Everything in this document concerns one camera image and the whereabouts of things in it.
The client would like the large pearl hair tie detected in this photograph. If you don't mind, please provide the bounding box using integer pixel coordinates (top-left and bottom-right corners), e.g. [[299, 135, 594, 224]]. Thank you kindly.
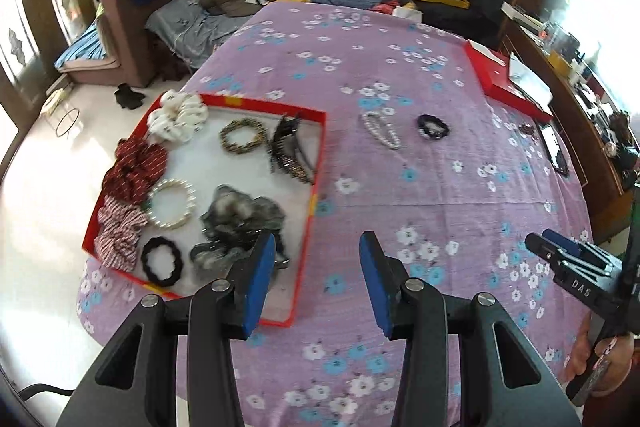
[[148, 178, 197, 230]]

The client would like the purple floral bedsheet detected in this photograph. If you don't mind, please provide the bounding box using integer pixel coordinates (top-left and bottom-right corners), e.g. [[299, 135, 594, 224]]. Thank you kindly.
[[75, 0, 622, 427]]

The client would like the black beaded hair tie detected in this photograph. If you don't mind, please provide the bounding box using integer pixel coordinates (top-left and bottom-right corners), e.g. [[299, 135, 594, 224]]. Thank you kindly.
[[417, 114, 451, 141]]

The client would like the thin wire hoop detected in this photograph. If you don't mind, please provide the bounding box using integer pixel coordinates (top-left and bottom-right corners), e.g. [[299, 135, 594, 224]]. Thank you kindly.
[[55, 106, 81, 138]]

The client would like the black glove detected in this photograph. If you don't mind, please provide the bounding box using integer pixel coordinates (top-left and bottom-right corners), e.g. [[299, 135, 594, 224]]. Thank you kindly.
[[113, 82, 146, 111]]

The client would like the white cherry print scrunchie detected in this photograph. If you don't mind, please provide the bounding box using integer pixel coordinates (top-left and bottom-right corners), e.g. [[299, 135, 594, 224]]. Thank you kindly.
[[147, 90, 208, 144]]

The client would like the wooden desk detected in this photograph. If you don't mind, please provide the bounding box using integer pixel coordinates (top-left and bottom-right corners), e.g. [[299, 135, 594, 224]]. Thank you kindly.
[[500, 4, 640, 245]]

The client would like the brown armchair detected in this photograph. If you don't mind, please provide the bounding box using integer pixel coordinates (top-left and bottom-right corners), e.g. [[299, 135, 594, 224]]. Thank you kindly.
[[54, 0, 168, 89]]

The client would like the red plaid scrunchie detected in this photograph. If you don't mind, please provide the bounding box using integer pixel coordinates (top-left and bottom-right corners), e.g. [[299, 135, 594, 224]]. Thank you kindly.
[[95, 201, 149, 272]]

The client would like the leopard print hair tie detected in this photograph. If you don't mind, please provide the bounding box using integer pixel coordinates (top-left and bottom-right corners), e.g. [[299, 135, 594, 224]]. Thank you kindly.
[[220, 118, 268, 156]]

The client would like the plain black scrunchie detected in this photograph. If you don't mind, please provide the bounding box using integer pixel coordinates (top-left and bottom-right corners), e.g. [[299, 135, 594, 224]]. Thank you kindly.
[[140, 237, 182, 283]]

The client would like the red tray with white inside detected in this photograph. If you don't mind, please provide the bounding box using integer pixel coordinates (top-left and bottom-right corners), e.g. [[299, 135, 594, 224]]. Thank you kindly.
[[81, 92, 328, 329]]

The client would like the dark patterned headband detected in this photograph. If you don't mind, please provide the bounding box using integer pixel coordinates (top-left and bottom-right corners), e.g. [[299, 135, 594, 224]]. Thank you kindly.
[[536, 122, 572, 179]]

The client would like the black bag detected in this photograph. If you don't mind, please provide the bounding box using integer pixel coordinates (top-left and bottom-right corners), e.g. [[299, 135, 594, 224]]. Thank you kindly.
[[464, 0, 507, 49]]

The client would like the white paper sheet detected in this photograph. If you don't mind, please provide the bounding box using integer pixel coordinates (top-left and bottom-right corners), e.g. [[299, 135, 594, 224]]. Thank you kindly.
[[507, 54, 552, 109]]

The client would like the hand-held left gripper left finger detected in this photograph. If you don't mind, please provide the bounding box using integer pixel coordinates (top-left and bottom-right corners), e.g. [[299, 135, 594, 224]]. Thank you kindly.
[[57, 231, 277, 427]]

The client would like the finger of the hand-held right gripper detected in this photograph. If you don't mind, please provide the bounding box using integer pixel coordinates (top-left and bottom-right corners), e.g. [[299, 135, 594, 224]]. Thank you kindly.
[[524, 233, 572, 272], [542, 228, 622, 266]]

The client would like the black cable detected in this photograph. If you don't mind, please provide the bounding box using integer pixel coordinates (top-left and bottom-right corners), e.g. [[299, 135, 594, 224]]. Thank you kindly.
[[19, 383, 77, 402]]

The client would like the dark red dotted scrunchie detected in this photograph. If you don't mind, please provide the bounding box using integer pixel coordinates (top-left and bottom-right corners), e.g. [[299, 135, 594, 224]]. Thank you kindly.
[[102, 140, 169, 205]]

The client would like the person's right hand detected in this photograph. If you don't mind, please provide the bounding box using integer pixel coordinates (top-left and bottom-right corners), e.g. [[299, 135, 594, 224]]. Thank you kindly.
[[569, 323, 640, 400]]

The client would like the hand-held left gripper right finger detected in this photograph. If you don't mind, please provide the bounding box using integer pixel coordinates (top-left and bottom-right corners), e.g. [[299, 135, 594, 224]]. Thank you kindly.
[[359, 230, 582, 427]]

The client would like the wooden glass door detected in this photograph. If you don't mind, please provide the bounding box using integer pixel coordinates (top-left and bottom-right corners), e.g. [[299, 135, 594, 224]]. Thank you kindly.
[[0, 0, 88, 123]]

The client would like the black hair claw clip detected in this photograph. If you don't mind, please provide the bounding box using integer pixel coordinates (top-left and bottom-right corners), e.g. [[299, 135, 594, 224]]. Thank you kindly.
[[270, 111, 319, 170]]

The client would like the grey organza scrunchie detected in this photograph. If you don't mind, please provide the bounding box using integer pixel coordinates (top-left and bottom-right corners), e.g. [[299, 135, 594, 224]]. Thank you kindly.
[[189, 184, 292, 273]]

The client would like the red flat box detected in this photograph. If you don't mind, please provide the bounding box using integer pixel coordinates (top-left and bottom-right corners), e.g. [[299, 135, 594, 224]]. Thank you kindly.
[[464, 40, 554, 124]]

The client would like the small pearl hair clip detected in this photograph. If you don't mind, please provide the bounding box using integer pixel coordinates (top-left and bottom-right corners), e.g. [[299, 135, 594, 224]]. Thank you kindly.
[[361, 110, 404, 151]]

